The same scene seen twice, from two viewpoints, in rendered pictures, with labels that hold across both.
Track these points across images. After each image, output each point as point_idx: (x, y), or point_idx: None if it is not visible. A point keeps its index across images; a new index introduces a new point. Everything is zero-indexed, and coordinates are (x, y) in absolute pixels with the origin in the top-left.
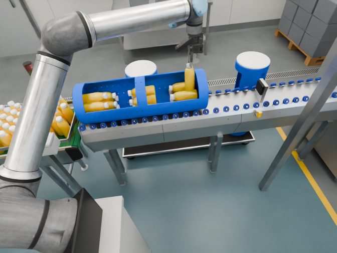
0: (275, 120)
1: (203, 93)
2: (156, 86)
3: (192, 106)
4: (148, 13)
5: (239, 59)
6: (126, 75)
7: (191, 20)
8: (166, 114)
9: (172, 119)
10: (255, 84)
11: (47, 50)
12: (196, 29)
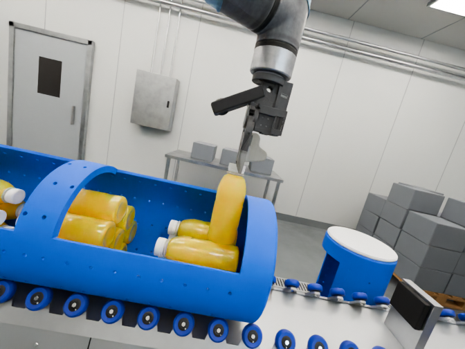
0: None
1: (259, 260)
2: (146, 218)
3: (211, 297)
4: None
5: (333, 233)
6: None
7: (271, 20)
8: (120, 303)
9: (133, 327)
10: (369, 295)
11: None
12: (278, 56)
